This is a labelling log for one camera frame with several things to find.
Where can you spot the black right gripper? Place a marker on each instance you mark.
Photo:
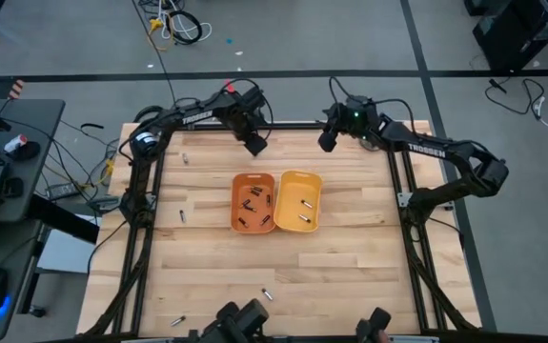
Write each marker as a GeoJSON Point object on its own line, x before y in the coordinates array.
{"type": "Point", "coordinates": [341, 121]}

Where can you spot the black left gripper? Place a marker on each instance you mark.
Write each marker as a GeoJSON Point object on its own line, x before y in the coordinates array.
{"type": "Point", "coordinates": [244, 121]}

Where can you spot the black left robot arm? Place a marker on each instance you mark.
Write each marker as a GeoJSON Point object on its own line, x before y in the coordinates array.
{"type": "Point", "coordinates": [197, 115]}

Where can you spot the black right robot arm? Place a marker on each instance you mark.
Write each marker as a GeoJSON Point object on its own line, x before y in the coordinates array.
{"type": "Point", "coordinates": [459, 153]}

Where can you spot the orange plastic bin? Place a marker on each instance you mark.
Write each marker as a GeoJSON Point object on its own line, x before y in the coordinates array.
{"type": "Point", "coordinates": [237, 190]}

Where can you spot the yellow plastic bin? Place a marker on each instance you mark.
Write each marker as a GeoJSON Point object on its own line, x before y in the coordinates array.
{"type": "Point", "coordinates": [292, 190]}

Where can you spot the yellow plug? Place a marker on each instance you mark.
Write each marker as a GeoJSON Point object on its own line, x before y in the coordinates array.
{"type": "Point", "coordinates": [109, 167]}

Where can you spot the black power strip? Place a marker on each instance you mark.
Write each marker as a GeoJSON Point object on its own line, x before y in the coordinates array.
{"type": "Point", "coordinates": [61, 190]}

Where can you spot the black desk leg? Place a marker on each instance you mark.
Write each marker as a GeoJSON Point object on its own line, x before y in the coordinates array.
{"type": "Point", "coordinates": [64, 219]}

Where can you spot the black cabinet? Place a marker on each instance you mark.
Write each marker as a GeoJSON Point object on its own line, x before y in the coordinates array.
{"type": "Point", "coordinates": [516, 33]}

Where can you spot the dark grey desk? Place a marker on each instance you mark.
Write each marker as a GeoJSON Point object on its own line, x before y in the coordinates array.
{"type": "Point", "coordinates": [40, 119]}

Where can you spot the white sheet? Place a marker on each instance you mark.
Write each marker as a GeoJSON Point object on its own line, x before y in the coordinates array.
{"type": "Point", "coordinates": [66, 255]}

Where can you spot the black round puck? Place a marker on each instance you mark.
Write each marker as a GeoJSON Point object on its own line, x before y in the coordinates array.
{"type": "Point", "coordinates": [28, 152]}

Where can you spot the white and red small bottle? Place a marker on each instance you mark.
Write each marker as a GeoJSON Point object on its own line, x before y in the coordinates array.
{"type": "Point", "coordinates": [15, 142]}

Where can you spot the orange black striped tape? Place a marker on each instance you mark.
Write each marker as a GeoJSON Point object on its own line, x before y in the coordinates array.
{"type": "Point", "coordinates": [16, 89]}

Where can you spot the black small device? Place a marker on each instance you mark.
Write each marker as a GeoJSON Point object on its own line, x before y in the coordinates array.
{"type": "Point", "coordinates": [12, 187]}

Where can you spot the black aluminium rig frame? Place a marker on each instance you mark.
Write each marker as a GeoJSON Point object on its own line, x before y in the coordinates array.
{"type": "Point", "coordinates": [292, 127]}

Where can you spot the silver metal bracket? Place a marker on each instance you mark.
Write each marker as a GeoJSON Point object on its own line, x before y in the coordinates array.
{"type": "Point", "coordinates": [403, 199]}
{"type": "Point", "coordinates": [151, 197]}

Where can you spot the black clamp mount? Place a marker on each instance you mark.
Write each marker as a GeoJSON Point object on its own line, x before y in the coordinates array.
{"type": "Point", "coordinates": [249, 316]}
{"type": "Point", "coordinates": [373, 325]}

